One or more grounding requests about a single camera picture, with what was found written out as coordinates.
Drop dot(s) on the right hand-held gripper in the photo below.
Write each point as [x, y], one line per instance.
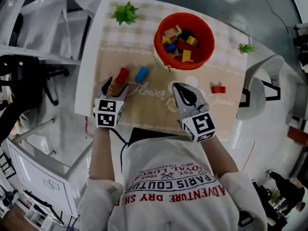
[198, 124]

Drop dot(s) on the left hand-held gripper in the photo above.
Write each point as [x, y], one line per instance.
[107, 115]

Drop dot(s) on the brown wooden toy block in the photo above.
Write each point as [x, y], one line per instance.
[112, 88]

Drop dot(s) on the red cylinder toy block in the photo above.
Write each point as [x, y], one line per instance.
[122, 75]

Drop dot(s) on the natural wooden arch toy block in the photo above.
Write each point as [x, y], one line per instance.
[170, 103]

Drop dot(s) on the red bridge toy block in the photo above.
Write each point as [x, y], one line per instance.
[218, 89]

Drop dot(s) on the blue cylinder toy block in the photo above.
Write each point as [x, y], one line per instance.
[141, 74]

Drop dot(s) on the pile of coloured toy blocks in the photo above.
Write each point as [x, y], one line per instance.
[185, 49]

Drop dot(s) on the red fabric container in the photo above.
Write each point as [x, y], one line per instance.
[204, 32]

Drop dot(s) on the person's left forearm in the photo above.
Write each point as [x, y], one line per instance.
[101, 153]

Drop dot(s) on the person's right forearm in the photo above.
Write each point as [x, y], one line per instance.
[220, 155]

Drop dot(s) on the beige checked tablecloth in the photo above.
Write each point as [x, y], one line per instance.
[149, 105]

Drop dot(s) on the white chair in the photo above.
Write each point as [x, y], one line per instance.
[255, 90]

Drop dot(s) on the small green potted plant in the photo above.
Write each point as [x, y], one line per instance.
[246, 48]

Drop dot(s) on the large green artificial plant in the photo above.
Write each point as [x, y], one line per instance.
[125, 14]

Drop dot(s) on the black office chair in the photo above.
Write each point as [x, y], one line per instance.
[26, 80]

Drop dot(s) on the white printed shirt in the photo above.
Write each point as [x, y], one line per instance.
[178, 196]

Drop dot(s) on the white cabinet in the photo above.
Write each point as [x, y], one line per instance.
[45, 177]

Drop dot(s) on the red box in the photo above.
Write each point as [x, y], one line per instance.
[298, 136]

